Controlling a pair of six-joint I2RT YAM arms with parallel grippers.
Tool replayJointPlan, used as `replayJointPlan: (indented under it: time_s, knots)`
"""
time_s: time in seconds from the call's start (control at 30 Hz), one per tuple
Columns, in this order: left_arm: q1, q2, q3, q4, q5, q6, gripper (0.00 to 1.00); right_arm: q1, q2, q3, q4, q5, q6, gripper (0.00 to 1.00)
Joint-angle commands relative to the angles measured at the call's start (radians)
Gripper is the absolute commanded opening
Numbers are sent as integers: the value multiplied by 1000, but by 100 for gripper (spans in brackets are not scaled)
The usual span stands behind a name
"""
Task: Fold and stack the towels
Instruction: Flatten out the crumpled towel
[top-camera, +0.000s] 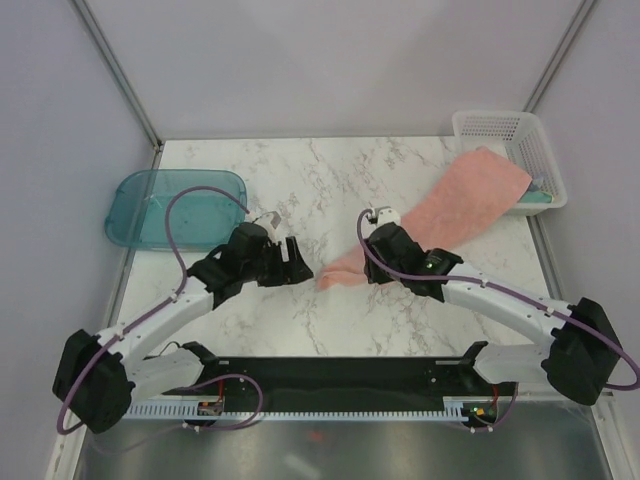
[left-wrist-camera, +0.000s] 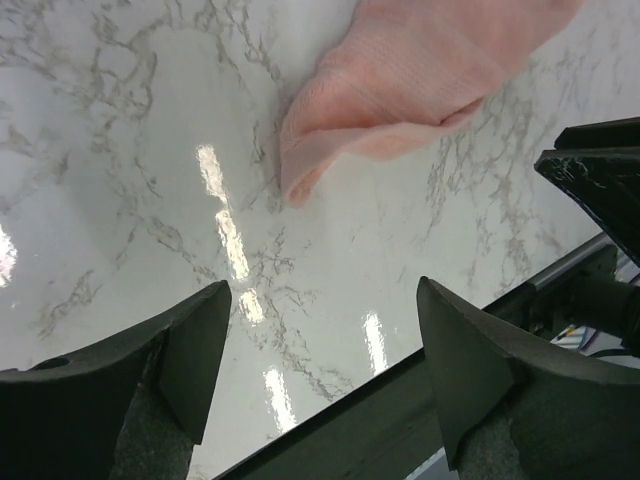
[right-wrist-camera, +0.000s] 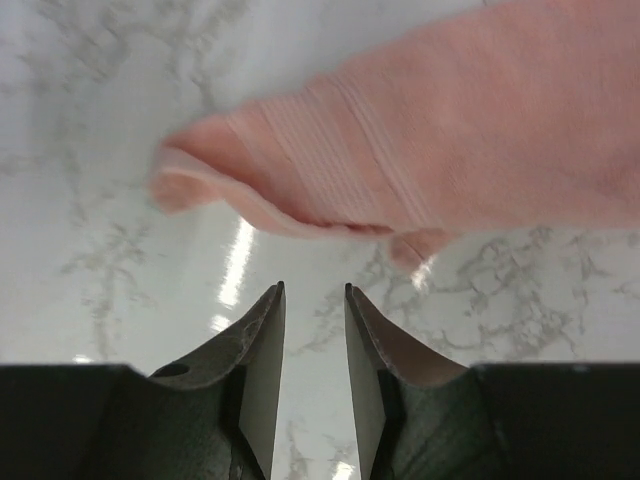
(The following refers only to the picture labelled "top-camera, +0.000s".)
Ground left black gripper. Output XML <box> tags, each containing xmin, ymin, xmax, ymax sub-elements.
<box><xmin>242</xmin><ymin>237</ymin><xmax>313</xmax><ymax>288</ymax></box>

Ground pink towel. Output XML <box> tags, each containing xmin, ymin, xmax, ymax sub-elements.
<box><xmin>316</xmin><ymin>148</ymin><xmax>533</xmax><ymax>294</ymax></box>

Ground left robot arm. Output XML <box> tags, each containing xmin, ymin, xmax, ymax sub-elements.
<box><xmin>52</xmin><ymin>222</ymin><xmax>313</xmax><ymax>435</ymax></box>

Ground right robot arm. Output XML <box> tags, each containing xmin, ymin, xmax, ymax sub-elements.
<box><xmin>362</xmin><ymin>219</ymin><xmax>622</xmax><ymax>406</ymax></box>

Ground blue yellow green towels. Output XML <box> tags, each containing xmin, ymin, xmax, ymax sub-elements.
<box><xmin>517</xmin><ymin>173</ymin><xmax>554</xmax><ymax>205</ymax></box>

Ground teal plastic tray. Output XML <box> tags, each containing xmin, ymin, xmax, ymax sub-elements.
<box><xmin>104</xmin><ymin>169</ymin><xmax>247</xmax><ymax>252</ymax></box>

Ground white perforated plastic basket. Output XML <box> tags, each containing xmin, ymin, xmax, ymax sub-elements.
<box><xmin>452</xmin><ymin>110</ymin><xmax>568</xmax><ymax>217</ymax></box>

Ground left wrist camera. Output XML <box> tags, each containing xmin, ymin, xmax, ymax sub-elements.
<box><xmin>251</xmin><ymin>211</ymin><xmax>281</xmax><ymax>238</ymax></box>

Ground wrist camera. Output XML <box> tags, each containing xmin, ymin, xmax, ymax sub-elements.
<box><xmin>251</xmin><ymin>211</ymin><xmax>281</xmax><ymax>238</ymax></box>
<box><xmin>365</xmin><ymin>206</ymin><xmax>401</xmax><ymax>228</ymax></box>

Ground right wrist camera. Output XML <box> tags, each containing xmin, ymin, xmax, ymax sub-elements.
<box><xmin>365</xmin><ymin>206</ymin><xmax>401</xmax><ymax>228</ymax></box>

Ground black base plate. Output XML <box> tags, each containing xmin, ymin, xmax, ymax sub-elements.
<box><xmin>179</xmin><ymin>355</ymin><xmax>516</xmax><ymax>414</ymax></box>

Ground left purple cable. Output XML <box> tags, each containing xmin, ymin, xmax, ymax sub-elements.
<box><xmin>57</xmin><ymin>185</ymin><xmax>251</xmax><ymax>439</ymax></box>

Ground white slotted cable duct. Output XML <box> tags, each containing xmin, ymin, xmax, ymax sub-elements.
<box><xmin>124</xmin><ymin>399</ymin><xmax>468</xmax><ymax>422</ymax></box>

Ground right aluminium frame post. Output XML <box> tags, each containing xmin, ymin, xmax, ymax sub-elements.
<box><xmin>522</xmin><ymin>0</ymin><xmax>600</xmax><ymax>113</ymax></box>

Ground aluminium frame post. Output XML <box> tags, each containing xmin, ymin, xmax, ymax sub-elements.
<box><xmin>522</xmin><ymin>0</ymin><xmax>600</xmax><ymax>113</ymax></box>
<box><xmin>69</xmin><ymin>0</ymin><xmax>164</xmax><ymax>152</ymax></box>

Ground left aluminium frame post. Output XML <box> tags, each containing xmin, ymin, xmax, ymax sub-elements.
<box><xmin>69</xmin><ymin>0</ymin><xmax>164</xmax><ymax>152</ymax></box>

